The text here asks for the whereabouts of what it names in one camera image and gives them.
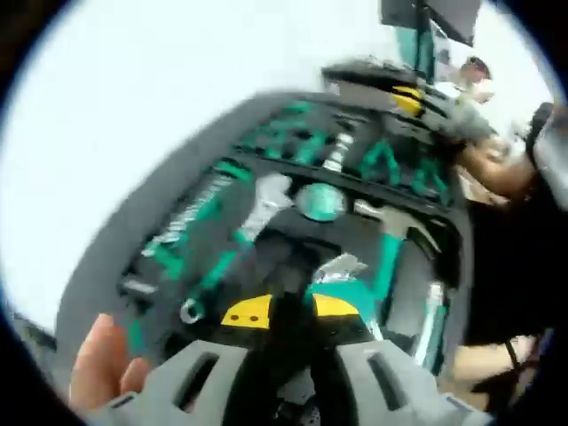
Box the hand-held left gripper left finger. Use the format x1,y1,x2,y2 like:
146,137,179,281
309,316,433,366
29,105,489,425
101,293,272,426

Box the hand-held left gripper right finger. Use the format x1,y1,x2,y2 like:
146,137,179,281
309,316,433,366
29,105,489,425
305,293,497,426

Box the green handled pliers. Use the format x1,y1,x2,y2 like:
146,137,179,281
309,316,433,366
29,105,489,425
359,140,445,196

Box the green and silver utility knife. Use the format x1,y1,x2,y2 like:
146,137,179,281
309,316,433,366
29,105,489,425
412,283,447,372

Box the green handled claw hammer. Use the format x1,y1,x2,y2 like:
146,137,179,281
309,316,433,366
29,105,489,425
354,199,454,312

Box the green and silver hand tool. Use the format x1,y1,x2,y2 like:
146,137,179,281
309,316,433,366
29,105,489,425
310,253,383,343

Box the round green tape measure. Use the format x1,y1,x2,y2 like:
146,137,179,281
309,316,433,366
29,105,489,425
296,182,348,222

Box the row of green screwdrivers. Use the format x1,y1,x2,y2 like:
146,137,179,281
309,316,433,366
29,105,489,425
234,100,338,161

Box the green tool with silver print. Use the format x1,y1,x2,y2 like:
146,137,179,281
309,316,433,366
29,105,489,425
141,162,254,267

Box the black toolbox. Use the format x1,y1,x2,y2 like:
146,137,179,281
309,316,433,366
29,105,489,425
117,57,467,372

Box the green handled adjustable wrench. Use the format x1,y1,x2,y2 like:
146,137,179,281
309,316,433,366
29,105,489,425
179,174,295,323

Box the person's right hand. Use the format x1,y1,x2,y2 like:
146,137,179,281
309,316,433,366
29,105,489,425
461,141,540,199

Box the person's left hand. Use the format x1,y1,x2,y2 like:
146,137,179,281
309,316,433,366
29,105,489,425
70,312,154,414

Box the black angular panel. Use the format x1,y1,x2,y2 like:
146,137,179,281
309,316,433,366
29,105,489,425
381,0,481,48

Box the person's black clothing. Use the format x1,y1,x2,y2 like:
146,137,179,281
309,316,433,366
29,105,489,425
461,177,568,351

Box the black cable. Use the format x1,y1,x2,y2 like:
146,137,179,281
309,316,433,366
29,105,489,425
505,339,523,369

